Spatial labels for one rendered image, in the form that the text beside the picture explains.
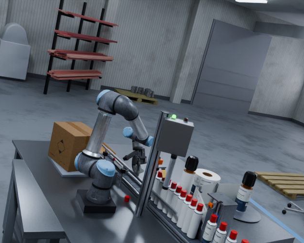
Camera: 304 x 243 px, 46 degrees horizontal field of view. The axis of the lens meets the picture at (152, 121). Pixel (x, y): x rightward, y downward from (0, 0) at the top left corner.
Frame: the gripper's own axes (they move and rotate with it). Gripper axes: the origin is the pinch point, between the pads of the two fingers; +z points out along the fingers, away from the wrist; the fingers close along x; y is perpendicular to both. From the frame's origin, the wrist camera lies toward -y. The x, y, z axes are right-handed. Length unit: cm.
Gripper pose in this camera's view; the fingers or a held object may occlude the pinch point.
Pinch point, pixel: (136, 176)
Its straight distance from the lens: 255.3
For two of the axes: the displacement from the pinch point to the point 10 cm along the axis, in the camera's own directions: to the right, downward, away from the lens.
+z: 0.5, 9.8, -2.0
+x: -5.7, 1.9, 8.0
